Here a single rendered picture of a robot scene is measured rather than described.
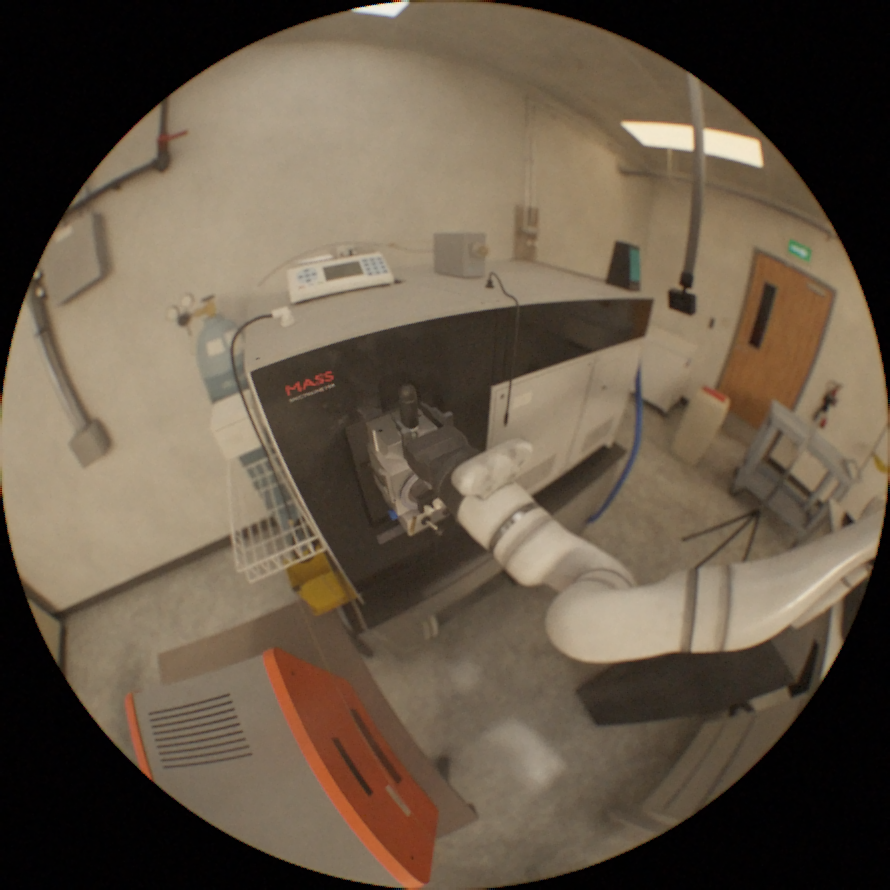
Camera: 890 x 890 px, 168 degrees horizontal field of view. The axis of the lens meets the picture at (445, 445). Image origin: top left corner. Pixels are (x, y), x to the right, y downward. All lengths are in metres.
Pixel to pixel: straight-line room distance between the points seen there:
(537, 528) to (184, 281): 1.53
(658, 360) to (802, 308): 1.94
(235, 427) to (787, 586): 0.89
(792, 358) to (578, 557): 3.84
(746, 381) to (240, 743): 4.29
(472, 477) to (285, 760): 0.44
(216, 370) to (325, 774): 1.16
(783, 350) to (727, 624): 3.82
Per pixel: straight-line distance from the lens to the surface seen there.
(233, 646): 1.07
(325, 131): 1.68
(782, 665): 0.82
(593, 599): 0.25
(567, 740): 1.66
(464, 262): 0.81
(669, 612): 0.25
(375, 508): 0.61
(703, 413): 2.88
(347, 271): 0.75
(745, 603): 0.25
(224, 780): 0.56
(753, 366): 4.02
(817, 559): 0.27
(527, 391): 0.68
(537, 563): 0.28
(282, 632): 0.99
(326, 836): 0.50
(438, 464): 0.34
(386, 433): 0.45
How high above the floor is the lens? 1.56
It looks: 40 degrees down
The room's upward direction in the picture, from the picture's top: 1 degrees counter-clockwise
